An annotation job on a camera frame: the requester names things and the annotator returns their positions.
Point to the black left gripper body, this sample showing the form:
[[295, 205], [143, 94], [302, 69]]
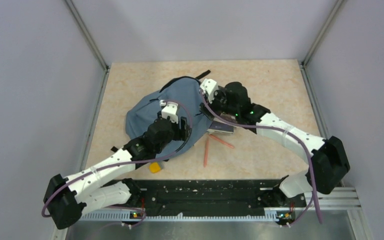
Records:
[[176, 133]]

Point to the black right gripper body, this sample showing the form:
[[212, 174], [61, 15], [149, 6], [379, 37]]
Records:
[[220, 105]]

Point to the dark thick paperback book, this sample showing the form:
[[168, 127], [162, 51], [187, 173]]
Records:
[[218, 126]]

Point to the blue grey student backpack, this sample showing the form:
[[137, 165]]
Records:
[[186, 92]]

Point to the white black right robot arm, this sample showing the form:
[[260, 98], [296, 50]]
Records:
[[326, 158]]

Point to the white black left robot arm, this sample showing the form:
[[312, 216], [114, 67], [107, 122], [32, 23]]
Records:
[[65, 197]]

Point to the yellow grey pencil sharpener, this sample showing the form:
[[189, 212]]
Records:
[[155, 167]]

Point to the orange pen upright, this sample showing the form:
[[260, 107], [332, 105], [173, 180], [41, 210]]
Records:
[[206, 152]]

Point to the orange pen slanted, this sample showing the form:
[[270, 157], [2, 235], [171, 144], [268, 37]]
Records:
[[221, 141]]

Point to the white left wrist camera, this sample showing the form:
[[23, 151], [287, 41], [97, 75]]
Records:
[[169, 111]]

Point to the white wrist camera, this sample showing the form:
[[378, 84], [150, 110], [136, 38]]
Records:
[[169, 111], [208, 88]]

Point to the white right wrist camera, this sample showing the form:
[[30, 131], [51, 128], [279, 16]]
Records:
[[208, 88]]

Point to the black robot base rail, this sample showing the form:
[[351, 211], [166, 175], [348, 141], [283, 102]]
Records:
[[208, 198]]

